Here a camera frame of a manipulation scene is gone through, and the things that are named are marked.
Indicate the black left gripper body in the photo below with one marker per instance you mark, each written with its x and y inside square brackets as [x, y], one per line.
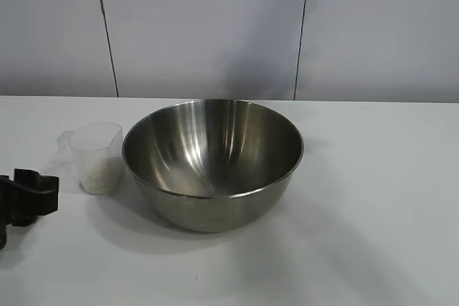
[34, 198]

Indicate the stainless steel mixing bowl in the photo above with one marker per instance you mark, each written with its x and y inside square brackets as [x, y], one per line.
[215, 205]

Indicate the clear plastic measuring cup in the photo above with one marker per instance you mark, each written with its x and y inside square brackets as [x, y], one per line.
[97, 144]

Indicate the white rice grains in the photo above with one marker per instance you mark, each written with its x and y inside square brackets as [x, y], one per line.
[100, 177]

